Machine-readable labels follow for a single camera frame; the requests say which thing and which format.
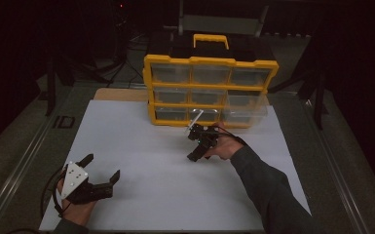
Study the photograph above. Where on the clear plastic drawer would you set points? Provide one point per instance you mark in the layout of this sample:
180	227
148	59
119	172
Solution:
245	110

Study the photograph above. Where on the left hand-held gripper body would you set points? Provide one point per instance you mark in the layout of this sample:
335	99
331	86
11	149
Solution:
78	191

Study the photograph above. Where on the person's left hand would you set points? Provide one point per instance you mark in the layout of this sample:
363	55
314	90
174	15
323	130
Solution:
76	213

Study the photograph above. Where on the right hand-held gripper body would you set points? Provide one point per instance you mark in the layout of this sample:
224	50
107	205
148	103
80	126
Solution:
204	136

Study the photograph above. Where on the white table sheet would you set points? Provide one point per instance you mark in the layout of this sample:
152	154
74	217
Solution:
142	195

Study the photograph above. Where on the black tripod stand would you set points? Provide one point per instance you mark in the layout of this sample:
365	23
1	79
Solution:
122	48

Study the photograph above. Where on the grid of clear drawers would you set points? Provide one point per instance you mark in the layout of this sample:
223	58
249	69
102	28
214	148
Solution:
170	73

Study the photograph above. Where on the grey metal rail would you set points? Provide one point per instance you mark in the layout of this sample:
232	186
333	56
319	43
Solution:
334	169
13	175

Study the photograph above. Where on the person's right hand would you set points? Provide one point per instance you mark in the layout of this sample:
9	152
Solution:
227	146

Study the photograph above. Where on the yellow black organizer cabinet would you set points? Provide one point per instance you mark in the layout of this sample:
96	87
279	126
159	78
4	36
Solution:
207	60

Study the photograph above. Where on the grey metal chair frame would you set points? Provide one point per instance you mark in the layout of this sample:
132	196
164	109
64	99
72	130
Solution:
220	24

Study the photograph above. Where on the black metal stand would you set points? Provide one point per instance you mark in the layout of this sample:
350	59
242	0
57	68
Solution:
50	91
319	107

